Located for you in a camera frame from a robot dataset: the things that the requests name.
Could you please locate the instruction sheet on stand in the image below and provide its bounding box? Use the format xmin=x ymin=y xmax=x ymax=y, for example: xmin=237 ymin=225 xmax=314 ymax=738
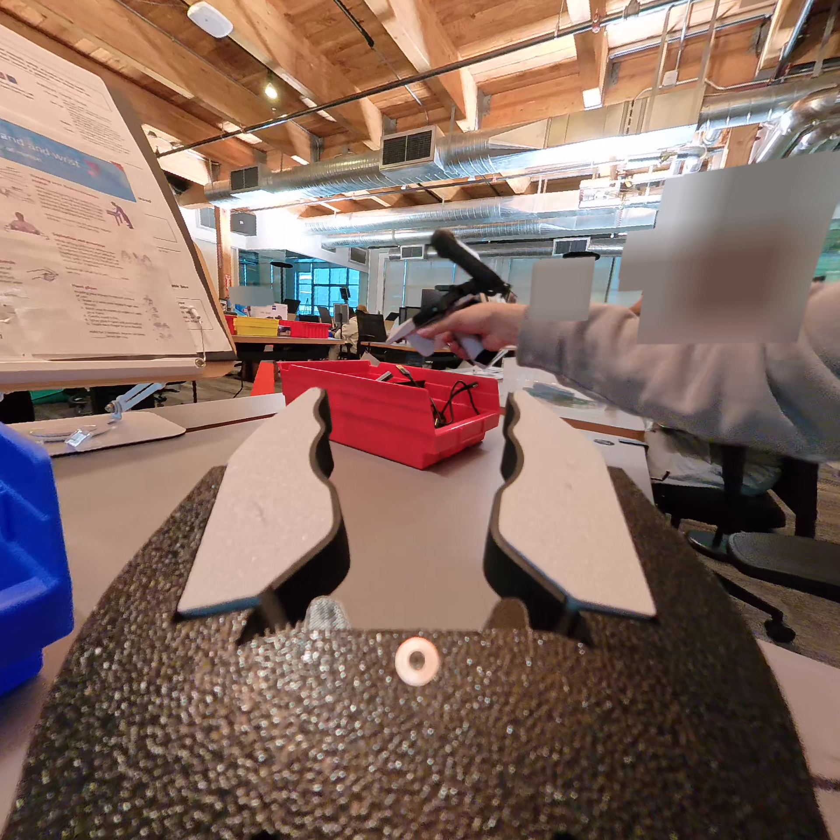
xmin=0 ymin=13 xmax=237 ymax=395

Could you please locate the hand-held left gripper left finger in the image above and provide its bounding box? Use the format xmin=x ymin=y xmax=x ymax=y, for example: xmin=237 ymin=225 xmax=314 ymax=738
xmin=176 ymin=387 xmax=350 ymax=645

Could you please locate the large silver air duct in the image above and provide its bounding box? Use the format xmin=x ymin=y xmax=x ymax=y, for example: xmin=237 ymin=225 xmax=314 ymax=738
xmin=203 ymin=125 xmax=698 ymax=206

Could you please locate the thin black cable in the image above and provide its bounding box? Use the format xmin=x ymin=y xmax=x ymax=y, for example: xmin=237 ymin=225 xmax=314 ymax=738
xmin=430 ymin=379 xmax=481 ymax=429

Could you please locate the person's right forearm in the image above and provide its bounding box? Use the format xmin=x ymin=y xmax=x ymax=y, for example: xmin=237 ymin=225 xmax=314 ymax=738
xmin=515 ymin=282 xmax=840 ymax=464

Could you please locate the grey desk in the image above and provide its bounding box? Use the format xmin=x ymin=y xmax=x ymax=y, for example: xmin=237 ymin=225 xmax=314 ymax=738
xmin=0 ymin=392 xmax=840 ymax=840

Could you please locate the printed paper sheet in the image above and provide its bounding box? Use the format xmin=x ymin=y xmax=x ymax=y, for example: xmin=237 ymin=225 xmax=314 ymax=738
xmin=0 ymin=23 xmax=201 ymax=361

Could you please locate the white ceiling access point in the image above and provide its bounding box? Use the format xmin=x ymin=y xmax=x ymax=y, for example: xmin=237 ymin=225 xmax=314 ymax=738
xmin=186 ymin=1 xmax=235 ymax=39

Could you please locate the neighbouring white desk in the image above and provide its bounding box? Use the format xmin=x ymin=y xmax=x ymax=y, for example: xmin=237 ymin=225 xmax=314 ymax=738
xmin=502 ymin=358 xmax=652 ymax=442

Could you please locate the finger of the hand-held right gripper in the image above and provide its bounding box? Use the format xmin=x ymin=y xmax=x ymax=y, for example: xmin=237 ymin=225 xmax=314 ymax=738
xmin=386 ymin=303 xmax=460 ymax=347

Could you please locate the black office chair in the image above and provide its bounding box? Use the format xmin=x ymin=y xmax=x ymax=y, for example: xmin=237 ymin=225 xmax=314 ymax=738
xmin=655 ymin=443 xmax=840 ymax=647

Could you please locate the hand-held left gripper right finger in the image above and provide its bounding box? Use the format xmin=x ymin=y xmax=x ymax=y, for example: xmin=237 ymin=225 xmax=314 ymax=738
xmin=484 ymin=390 xmax=658 ymax=647

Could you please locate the white stand base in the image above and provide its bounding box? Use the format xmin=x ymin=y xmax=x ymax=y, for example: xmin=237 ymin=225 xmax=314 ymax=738
xmin=10 ymin=381 xmax=187 ymax=458

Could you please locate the slim silver air duct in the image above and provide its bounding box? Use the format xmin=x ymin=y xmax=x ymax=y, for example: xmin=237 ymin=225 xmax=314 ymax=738
xmin=304 ymin=196 xmax=657 ymax=249

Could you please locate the person's right hand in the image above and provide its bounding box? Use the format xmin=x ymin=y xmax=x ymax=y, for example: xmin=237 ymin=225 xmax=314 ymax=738
xmin=416 ymin=303 xmax=527 ymax=359

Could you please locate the blue plastic bin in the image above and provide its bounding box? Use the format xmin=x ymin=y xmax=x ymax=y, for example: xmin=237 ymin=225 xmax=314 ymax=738
xmin=0 ymin=423 xmax=74 ymax=698

